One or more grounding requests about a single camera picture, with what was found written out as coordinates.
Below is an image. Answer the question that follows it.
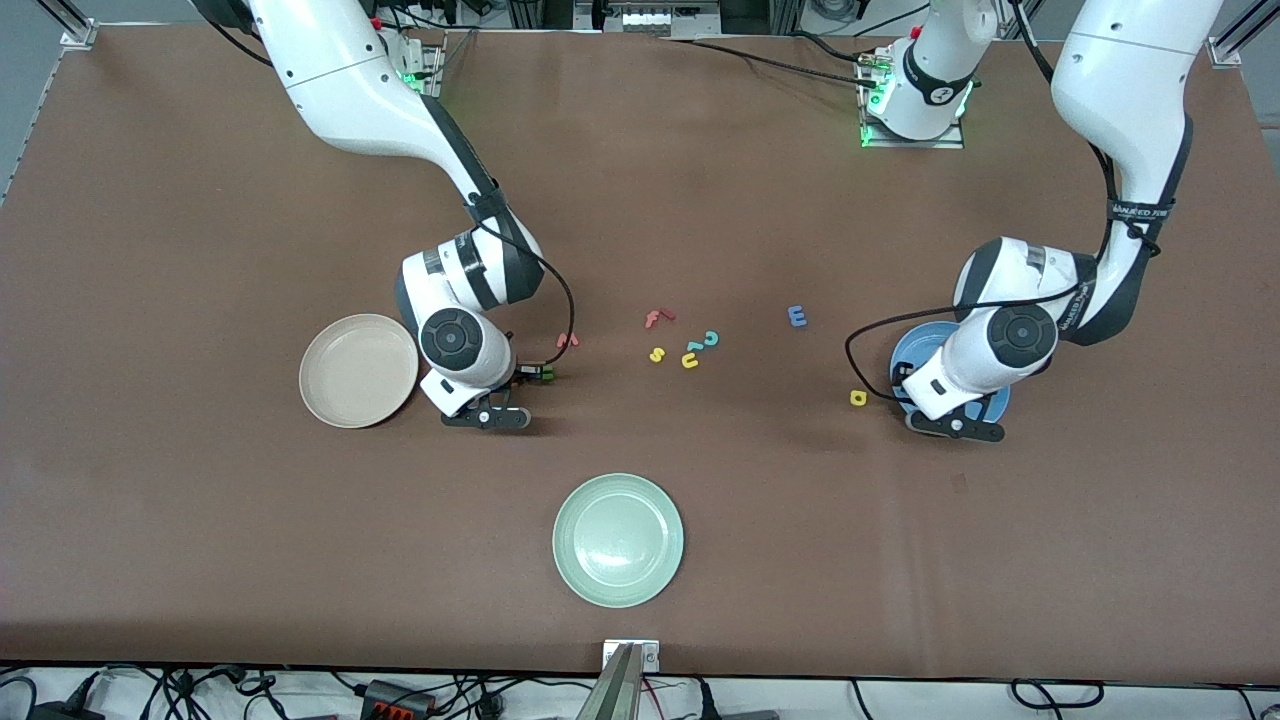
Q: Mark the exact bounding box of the blue plate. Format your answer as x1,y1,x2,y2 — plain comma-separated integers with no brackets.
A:
889,321,1012,437

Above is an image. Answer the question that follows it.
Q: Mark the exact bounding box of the beige brown plate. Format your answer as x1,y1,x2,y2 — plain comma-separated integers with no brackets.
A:
299,314,420,429

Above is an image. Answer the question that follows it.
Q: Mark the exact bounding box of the pale green plate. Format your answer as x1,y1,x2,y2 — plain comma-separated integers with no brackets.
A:
552,473,685,609

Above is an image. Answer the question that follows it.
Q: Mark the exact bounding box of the orange black connector block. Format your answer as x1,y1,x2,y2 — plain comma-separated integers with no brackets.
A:
358,678,438,720

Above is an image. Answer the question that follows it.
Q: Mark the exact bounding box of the grey terminal block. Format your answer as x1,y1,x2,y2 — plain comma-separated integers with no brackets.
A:
605,0,723,39

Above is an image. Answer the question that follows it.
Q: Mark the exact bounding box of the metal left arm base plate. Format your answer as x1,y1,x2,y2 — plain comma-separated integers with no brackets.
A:
858,45,967,151

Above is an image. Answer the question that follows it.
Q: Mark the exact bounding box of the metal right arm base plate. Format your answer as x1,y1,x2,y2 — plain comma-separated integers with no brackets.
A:
395,30,446,98

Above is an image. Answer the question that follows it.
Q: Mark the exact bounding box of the black looped floor cable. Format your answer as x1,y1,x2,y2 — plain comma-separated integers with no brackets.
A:
1008,678,1107,713

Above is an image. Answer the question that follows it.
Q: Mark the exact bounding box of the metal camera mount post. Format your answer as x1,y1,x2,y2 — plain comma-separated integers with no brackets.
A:
575,640,661,720

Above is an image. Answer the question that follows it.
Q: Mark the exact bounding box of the short black table cable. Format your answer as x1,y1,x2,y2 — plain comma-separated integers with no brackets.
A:
790,30,876,63

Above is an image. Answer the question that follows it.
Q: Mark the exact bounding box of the long black table cable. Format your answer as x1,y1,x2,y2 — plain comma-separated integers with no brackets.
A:
660,36,881,91

